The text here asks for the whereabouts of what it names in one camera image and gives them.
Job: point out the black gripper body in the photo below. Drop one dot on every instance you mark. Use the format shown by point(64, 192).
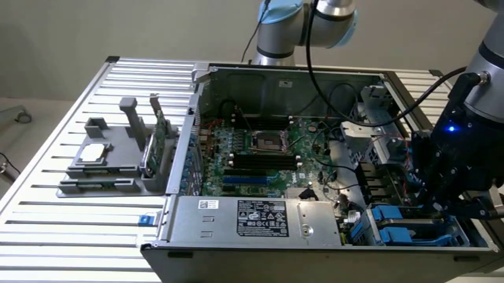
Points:
point(467, 147)

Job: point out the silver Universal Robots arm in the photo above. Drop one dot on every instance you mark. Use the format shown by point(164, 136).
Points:
point(275, 38)

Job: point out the blue disk carrier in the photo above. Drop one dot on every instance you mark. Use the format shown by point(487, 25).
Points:
point(395, 235)
point(387, 213)

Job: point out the green motherboard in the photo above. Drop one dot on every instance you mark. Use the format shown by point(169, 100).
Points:
point(314, 153)

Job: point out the silver chipset heatsink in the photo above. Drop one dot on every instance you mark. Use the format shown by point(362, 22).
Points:
point(292, 193)

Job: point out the coin cell battery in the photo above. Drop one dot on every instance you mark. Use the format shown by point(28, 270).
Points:
point(312, 128)

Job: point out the black RAM slot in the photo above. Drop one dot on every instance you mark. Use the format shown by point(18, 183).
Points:
point(263, 118)
point(263, 124)
point(264, 166)
point(264, 159)
point(264, 163)
point(264, 155)
point(263, 121)

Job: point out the black power supply label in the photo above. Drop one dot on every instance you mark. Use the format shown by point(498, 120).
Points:
point(262, 218)

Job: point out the CPU socket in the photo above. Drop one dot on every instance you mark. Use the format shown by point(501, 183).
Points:
point(270, 141)

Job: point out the blue expansion slot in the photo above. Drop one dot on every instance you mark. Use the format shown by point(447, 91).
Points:
point(245, 180)

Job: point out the black expansion slot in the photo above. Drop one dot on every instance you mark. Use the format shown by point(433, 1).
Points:
point(245, 172)

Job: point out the silver power supply unit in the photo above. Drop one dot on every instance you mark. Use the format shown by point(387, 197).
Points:
point(220, 224)

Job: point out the open black PC case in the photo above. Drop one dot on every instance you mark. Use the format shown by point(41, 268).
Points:
point(235, 265)

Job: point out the white barcode sticker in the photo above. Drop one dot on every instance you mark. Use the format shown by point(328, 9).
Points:
point(207, 204)

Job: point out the green graphics card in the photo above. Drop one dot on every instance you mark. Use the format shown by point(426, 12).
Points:
point(157, 138)

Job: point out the blue table clip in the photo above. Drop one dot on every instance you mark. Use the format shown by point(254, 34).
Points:
point(144, 220)

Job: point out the grey parts rack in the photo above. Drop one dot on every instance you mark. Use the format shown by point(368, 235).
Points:
point(117, 165)

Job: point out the green RAM stick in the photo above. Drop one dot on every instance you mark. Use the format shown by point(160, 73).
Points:
point(96, 184)

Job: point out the silver CPU chip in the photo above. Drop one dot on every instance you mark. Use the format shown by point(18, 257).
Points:
point(93, 154)

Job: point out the metal slat table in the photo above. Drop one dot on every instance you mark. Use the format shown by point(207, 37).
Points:
point(70, 236)

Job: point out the caster wheel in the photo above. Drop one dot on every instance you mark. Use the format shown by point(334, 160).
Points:
point(22, 117)

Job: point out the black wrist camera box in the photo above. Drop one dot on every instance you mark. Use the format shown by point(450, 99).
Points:
point(419, 153)

